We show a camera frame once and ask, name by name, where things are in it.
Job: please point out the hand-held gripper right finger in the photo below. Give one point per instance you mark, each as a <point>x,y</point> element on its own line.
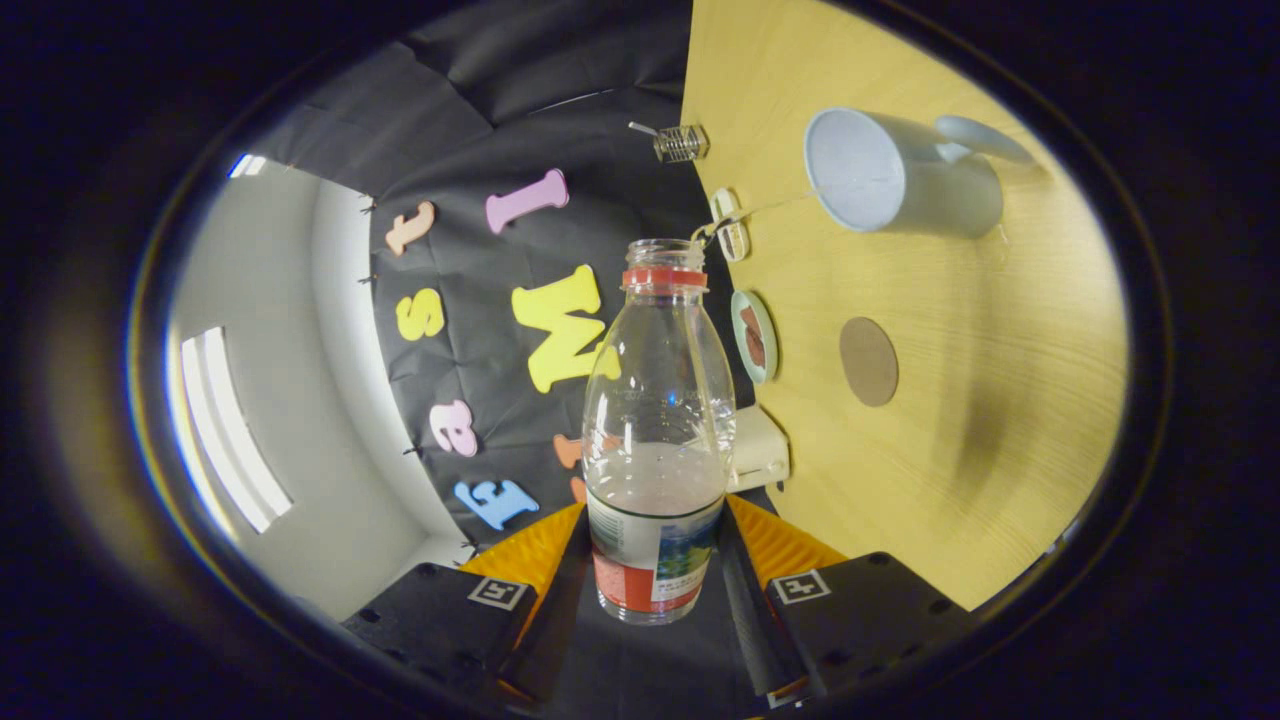
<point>750,620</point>

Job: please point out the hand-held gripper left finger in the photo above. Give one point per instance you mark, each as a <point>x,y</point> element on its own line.
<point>555,620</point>

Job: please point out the clear plastic juice bottle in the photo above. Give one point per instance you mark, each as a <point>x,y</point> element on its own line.
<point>655,470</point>

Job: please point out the round brown coaster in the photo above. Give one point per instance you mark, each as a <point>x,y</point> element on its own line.
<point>868,360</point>

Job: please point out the white cup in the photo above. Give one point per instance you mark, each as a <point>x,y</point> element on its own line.
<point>930,180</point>

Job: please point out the white toaster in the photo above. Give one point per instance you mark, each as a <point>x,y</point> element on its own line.
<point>760,450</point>

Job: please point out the brown meat slice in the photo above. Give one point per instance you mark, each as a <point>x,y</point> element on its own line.
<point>753,340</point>

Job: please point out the pale green plate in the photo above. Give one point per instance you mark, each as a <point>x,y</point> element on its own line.
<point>770,335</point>

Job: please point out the wooden table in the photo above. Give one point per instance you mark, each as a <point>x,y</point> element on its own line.
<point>1000,400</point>

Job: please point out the long ceiling light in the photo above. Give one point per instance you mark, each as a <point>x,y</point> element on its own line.
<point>235,430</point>

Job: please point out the white divided condiment tray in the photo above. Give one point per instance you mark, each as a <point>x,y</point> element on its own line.
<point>736,240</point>

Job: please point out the silver spoon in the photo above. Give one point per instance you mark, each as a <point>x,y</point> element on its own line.
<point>642,128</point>

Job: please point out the small ceiling light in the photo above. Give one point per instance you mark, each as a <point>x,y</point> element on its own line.
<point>246,165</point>

